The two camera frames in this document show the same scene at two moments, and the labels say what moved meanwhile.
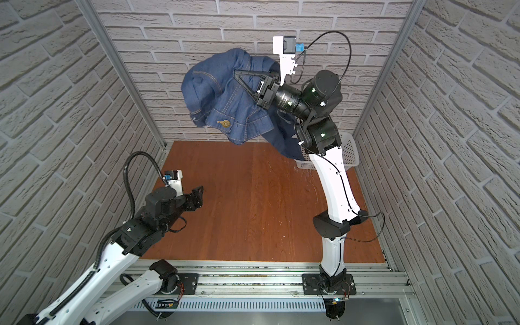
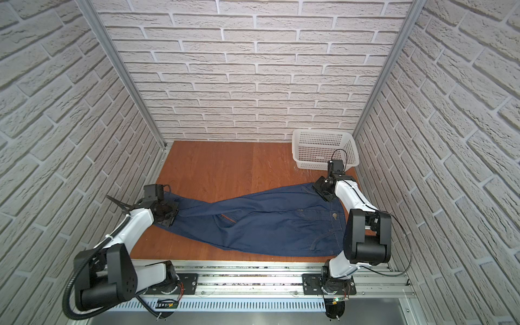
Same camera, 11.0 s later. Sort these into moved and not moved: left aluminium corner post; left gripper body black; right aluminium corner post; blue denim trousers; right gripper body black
Moved: blue denim trousers; left gripper body black; right gripper body black
Not moved: right aluminium corner post; left aluminium corner post
